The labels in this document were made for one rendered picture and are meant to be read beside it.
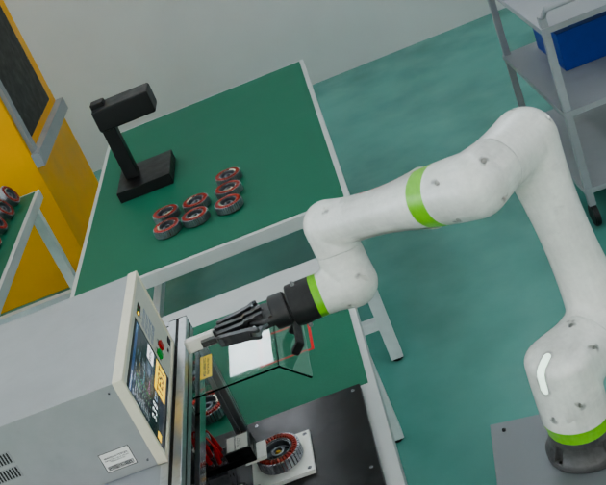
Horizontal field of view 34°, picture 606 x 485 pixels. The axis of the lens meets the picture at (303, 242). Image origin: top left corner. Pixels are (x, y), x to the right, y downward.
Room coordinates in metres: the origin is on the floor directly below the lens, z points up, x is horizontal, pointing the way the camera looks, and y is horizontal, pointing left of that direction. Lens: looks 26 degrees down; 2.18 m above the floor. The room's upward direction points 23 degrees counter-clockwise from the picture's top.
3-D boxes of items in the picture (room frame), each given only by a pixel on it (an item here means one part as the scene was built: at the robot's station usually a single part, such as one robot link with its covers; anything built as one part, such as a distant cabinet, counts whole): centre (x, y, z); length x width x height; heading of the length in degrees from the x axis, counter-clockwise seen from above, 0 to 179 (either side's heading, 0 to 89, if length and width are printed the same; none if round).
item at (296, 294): (1.83, 0.05, 1.17); 0.09 x 0.06 x 0.12; 175
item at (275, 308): (1.84, 0.13, 1.18); 0.09 x 0.08 x 0.07; 85
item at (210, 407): (2.24, 0.41, 0.77); 0.11 x 0.11 x 0.04
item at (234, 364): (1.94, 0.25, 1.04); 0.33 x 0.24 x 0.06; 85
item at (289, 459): (1.88, 0.25, 0.80); 0.11 x 0.11 x 0.04
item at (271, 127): (4.15, 0.25, 0.37); 1.85 x 1.10 x 0.75; 175
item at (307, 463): (1.88, 0.25, 0.78); 0.15 x 0.15 x 0.01; 85
